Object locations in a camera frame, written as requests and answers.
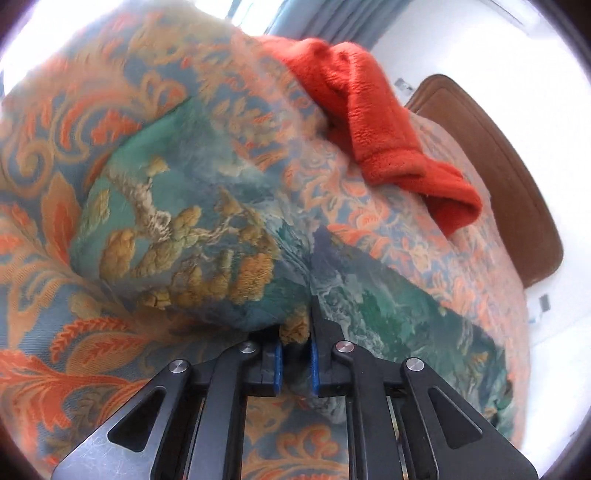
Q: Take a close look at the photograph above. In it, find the green patterned padded jacket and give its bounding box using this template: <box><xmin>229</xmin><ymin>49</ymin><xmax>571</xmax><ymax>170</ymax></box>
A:
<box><xmin>69</xmin><ymin>99</ymin><xmax>516</xmax><ymax>436</ymax></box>

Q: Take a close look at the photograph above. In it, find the orange floral bed quilt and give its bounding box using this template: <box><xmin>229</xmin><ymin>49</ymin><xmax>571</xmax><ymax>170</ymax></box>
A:
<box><xmin>1</xmin><ymin>1</ymin><xmax>530</xmax><ymax>479</ymax></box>

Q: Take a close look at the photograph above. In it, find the brown wooden headboard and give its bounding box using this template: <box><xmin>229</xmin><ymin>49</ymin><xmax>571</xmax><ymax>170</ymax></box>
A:
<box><xmin>406</xmin><ymin>74</ymin><xmax>564</xmax><ymax>288</ymax></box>

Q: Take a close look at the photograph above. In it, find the red fleece garment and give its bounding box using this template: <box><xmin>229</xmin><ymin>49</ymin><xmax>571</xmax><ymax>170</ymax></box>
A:
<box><xmin>259</xmin><ymin>35</ymin><xmax>483</xmax><ymax>236</ymax></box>

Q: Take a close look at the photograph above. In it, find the grey blue curtain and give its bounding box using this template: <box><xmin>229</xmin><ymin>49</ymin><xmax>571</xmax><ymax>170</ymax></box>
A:
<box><xmin>266</xmin><ymin>0</ymin><xmax>412</xmax><ymax>50</ymax></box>

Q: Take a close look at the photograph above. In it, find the grey wall switch panel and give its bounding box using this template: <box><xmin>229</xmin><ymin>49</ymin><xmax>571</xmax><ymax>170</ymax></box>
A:
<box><xmin>539</xmin><ymin>294</ymin><xmax>551</xmax><ymax>313</ymax></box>

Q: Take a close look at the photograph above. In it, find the left wall switch panel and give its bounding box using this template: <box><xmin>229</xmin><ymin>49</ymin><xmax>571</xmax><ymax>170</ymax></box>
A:
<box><xmin>394</xmin><ymin>78</ymin><xmax>415</xmax><ymax>96</ymax></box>

